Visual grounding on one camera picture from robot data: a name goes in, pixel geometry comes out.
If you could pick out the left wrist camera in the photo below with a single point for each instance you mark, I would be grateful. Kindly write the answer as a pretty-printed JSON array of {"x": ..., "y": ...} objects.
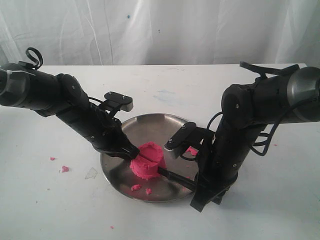
[{"x": 114, "y": 100}]

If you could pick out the large pink dough crumb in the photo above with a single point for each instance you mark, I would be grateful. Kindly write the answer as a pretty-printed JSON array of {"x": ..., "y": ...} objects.
[{"x": 65, "y": 169}]

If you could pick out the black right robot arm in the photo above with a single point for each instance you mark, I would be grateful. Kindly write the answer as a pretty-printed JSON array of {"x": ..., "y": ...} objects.
[{"x": 251, "y": 114}]

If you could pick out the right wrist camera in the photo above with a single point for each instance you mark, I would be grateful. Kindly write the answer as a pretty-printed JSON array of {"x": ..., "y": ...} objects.
[{"x": 181, "y": 140}]

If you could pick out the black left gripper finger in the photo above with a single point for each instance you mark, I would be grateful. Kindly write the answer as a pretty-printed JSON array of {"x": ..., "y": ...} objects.
[{"x": 126, "y": 153}]

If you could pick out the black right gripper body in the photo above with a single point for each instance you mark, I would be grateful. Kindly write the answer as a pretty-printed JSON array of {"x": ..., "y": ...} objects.
[{"x": 230, "y": 148}]

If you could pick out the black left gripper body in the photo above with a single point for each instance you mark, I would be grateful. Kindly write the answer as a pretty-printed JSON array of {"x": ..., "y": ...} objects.
[{"x": 95, "y": 126}]

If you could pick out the round steel plate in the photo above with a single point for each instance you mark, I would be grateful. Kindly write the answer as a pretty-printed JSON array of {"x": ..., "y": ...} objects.
[{"x": 157, "y": 128}]

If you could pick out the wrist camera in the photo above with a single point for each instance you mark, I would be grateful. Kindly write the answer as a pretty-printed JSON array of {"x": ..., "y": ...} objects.
[
  {"x": 181, "y": 140},
  {"x": 114, "y": 100}
]

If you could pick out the pink clay lump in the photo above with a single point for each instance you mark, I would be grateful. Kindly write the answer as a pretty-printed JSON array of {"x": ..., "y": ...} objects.
[{"x": 145, "y": 165}]

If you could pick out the clear tape scrap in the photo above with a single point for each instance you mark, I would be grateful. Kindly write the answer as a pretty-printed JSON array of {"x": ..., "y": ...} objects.
[{"x": 91, "y": 174}]

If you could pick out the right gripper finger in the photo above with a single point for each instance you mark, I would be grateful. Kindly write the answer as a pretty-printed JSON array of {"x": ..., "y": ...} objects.
[{"x": 204, "y": 193}]

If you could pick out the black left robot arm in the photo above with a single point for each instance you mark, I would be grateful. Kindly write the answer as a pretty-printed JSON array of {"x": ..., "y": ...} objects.
[{"x": 23, "y": 85}]

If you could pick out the black knife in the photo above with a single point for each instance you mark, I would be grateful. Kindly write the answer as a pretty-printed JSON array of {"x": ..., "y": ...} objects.
[{"x": 174, "y": 177}]

